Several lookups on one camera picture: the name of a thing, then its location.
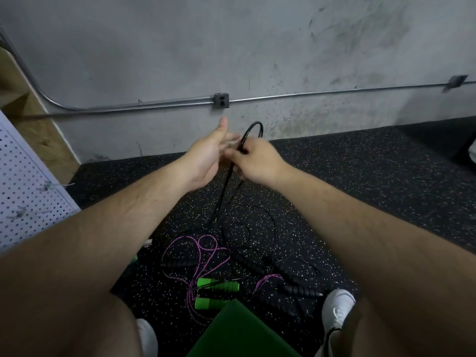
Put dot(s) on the grey electrical junction box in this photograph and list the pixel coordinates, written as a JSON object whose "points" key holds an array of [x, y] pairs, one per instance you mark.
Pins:
{"points": [[221, 100]]}

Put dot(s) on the white pegboard stand foot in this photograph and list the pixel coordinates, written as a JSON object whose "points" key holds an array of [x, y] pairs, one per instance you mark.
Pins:
{"points": [[146, 242]]}

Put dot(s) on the white left shoe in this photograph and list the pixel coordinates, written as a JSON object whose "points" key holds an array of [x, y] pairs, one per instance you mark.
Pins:
{"points": [[147, 338]]}

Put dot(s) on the person's right hand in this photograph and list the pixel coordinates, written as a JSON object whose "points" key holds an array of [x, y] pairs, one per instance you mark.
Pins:
{"points": [[259, 163]]}

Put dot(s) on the person's left forearm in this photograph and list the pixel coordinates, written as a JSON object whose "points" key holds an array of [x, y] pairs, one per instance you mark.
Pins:
{"points": [[82, 264]]}

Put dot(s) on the white pegboard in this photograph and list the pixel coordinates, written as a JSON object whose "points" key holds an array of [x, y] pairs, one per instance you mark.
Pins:
{"points": [[26, 193]]}

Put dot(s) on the metal conduit pipe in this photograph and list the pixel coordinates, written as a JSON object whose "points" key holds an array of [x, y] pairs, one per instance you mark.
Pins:
{"points": [[149, 104]]}

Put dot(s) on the white shoe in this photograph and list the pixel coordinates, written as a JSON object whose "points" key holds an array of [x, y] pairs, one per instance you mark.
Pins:
{"points": [[147, 338], [336, 316]]}

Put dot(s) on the white right shoe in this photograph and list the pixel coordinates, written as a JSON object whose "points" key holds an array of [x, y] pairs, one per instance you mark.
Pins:
{"points": [[336, 316]]}

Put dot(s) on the person's left hand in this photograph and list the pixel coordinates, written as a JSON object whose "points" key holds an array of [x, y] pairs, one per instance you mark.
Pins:
{"points": [[202, 161]]}

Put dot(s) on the person's right forearm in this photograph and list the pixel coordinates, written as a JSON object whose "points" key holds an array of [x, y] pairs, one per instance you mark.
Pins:
{"points": [[394, 256]]}

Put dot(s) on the small white object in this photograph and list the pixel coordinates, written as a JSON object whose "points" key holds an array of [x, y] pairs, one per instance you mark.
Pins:
{"points": [[473, 152]]}

